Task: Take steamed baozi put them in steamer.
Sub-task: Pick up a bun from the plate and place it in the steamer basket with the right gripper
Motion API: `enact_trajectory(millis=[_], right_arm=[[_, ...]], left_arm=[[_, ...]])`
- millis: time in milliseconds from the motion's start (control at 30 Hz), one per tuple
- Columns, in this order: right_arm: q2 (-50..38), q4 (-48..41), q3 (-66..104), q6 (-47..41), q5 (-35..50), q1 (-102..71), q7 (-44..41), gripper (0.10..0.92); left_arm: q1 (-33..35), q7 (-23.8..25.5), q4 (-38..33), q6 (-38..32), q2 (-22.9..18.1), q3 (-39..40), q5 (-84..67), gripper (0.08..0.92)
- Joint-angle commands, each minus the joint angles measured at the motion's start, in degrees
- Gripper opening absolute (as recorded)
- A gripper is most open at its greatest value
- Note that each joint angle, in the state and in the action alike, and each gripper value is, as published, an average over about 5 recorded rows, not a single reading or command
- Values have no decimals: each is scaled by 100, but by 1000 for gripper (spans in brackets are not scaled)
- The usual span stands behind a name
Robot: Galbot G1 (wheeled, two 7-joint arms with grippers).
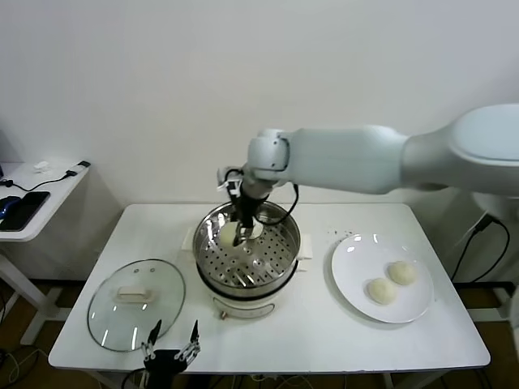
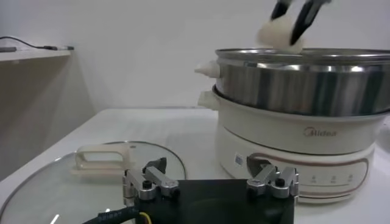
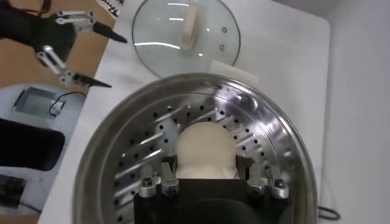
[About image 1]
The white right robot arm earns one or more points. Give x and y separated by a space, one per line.
365 158

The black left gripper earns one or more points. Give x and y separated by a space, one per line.
164 362

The black smartphone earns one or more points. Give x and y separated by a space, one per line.
24 210

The white electric cooker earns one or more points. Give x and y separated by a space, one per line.
243 306

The blue computer mouse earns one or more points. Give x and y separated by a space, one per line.
9 206

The glass pot lid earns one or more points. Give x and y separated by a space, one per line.
134 283

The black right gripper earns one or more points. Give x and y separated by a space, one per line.
247 210

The steel steamer basket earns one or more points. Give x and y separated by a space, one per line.
267 251

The white side desk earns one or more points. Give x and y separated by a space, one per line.
57 190

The white steamed baozi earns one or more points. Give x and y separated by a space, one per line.
257 232
227 235
402 273
382 290

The dark crumbs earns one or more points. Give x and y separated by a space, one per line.
337 232

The white round plate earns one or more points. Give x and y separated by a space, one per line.
365 259

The small white case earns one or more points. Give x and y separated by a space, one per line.
41 167

